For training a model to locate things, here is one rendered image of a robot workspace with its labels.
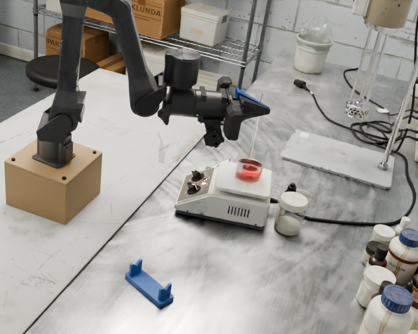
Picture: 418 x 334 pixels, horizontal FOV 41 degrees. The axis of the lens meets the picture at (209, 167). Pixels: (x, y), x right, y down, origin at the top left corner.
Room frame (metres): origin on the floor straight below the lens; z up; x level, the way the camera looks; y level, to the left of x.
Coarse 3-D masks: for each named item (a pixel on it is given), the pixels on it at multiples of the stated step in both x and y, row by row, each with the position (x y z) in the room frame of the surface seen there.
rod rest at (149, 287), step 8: (136, 264) 0.79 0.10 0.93; (128, 272) 0.79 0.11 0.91; (136, 272) 0.79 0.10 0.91; (144, 272) 0.80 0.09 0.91; (128, 280) 0.78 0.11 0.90; (136, 280) 0.77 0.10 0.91; (144, 280) 0.78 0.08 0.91; (152, 280) 0.78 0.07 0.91; (144, 288) 0.76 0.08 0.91; (152, 288) 0.76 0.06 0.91; (160, 288) 0.73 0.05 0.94; (168, 288) 0.74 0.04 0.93; (152, 296) 0.74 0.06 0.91; (160, 296) 0.73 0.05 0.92; (168, 296) 0.75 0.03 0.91; (160, 304) 0.73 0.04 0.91
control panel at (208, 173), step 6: (210, 168) 1.13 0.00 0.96; (204, 174) 1.11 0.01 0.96; (210, 174) 1.10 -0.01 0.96; (186, 180) 1.11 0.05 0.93; (204, 180) 1.08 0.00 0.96; (210, 180) 1.07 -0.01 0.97; (186, 186) 1.08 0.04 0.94; (204, 186) 1.05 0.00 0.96; (180, 192) 1.06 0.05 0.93; (186, 192) 1.05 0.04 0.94; (198, 192) 1.03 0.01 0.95; (204, 192) 1.02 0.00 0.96; (180, 198) 1.03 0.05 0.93; (186, 198) 1.02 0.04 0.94
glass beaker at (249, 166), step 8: (240, 144) 1.08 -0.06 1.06; (248, 144) 1.10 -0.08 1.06; (256, 144) 1.10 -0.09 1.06; (264, 144) 1.09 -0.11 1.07; (240, 152) 1.05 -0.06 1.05; (248, 152) 1.04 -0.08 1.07; (256, 152) 1.10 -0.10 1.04; (264, 152) 1.05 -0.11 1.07; (240, 160) 1.05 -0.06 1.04; (248, 160) 1.04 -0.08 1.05; (256, 160) 1.04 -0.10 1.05; (264, 160) 1.06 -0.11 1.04; (240, 168) 1.05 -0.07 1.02; (248, 168) 1.04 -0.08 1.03; (256, 168) 1.04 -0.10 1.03; (240, 176) 1.05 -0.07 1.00; (248, 176) 1.04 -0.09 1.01; (256, 176) 1.04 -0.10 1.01; (248, 184) 1.04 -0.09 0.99
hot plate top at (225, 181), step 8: (224, 168) 1.10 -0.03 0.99; (232, 168) 1.10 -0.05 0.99; (216, 176) 1.06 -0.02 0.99; (224, 176) 1.06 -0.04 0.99; (232, 176) 1.07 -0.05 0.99; (264, 176) 1.09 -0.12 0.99; (216, 184) 1.02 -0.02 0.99; (224, 184) 1.03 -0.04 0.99; (232, 184) 1.03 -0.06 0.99; (240, 184) 1.04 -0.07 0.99; (256, 184) 1.05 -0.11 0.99; (264, 184) 1.05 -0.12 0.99; (232, 192) 1.01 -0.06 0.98; (240, 192) 1.01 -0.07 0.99; (248, 192) 1.01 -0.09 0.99; (256, 192) 1.02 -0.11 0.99; (264, 192) 1.02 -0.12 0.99
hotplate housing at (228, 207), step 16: (208, 192) 1.02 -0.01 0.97; (224, 192) 1.02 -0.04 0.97; (176, 208) 1.01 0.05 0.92; (192, 208) 1.01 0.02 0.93; (208, 208) 1.01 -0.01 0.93; (224, 208) 1.01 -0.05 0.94; (240, 208) 1.00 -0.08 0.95; (256, 208) 1.00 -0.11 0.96; (240, 224) 1.01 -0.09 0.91; (256, 224) 1.00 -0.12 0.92
